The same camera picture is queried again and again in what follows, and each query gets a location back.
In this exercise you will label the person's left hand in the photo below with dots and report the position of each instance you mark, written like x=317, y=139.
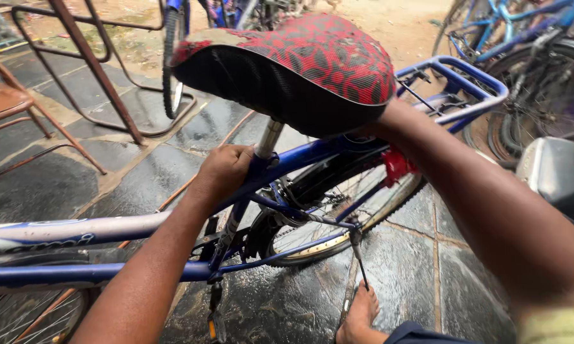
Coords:
x=222, y=169

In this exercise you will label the person's left fingers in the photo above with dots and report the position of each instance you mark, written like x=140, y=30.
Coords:
x=239, y=160

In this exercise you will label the blue and silver bicycle frame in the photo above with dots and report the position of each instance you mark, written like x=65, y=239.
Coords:
x=100, y=274

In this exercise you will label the rear bicycle wheel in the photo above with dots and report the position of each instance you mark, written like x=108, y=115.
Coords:
x=310, y=251

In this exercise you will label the red black patterned bicycle saddle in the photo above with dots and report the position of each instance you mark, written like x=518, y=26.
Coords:
x=315, y=57

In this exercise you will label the black bicycle kickstand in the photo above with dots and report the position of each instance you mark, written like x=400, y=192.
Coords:
x=356, y=243

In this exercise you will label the red rag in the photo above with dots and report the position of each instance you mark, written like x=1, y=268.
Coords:
x=397, y=165

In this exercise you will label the black bicycle pedal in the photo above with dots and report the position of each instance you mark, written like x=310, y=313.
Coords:
x=216, y=325

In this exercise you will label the person's bare foot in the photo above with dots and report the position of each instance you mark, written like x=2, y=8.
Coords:
x=358, y=315

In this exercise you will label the spoked bicycle wheel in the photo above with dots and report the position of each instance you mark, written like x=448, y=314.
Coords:
x=82, y=306

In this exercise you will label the brown metal chair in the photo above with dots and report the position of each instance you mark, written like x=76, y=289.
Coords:
x=2, y=98

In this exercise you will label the person's dark blue trousers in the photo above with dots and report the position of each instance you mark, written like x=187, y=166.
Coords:
x=420, y=334

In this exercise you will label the blue rear carrier rack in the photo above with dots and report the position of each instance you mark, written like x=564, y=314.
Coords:
x=480, y=75

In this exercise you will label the grey metal box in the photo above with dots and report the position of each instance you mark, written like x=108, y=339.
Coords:
x=550, y=177

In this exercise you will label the parked blue bicycle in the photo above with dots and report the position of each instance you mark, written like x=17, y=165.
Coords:
x=530, y=33

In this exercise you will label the person's yellow sleeve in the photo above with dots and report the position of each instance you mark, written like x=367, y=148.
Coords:
x=559, y=327

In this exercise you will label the silver seat post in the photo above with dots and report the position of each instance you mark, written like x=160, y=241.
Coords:
x=269, y=138

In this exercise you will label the rusty metal stand frame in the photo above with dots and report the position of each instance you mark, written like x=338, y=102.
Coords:
x=91, y=62

